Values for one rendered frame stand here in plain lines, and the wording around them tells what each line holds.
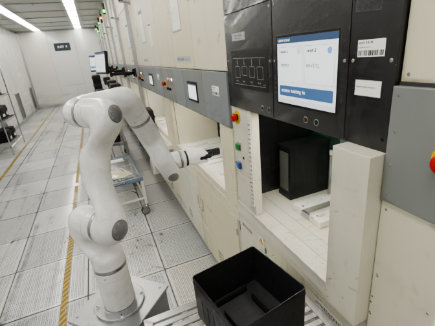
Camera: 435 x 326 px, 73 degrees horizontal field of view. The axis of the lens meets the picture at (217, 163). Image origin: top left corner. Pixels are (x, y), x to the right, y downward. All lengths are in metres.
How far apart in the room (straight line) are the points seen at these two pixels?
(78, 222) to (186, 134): 1.89
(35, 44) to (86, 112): 13.63
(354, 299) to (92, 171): 0.88
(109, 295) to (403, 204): 1.00
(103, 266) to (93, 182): 0.31
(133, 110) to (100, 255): 0.54
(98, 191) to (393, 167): 0.86
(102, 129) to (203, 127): 1.99
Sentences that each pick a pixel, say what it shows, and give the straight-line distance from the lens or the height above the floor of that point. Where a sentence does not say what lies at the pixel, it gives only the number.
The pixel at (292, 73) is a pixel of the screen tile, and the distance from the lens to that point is 1.02.
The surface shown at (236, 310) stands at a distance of 1.21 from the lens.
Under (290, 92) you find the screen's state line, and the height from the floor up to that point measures 1.51.
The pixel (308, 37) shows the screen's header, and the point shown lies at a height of 1.67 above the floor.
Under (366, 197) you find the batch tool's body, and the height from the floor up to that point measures 1.30.
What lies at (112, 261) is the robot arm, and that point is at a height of 1.00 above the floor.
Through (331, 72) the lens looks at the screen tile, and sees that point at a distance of 0.89.
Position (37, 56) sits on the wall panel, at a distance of 14.61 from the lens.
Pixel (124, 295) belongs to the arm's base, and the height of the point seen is 0.83.
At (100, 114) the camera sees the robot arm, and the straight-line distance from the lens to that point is 0.98.
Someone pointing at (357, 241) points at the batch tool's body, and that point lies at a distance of 0.88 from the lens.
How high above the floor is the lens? 1.66
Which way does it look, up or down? 21 degrees down
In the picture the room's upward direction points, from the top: 6 degrees counter-clockwise
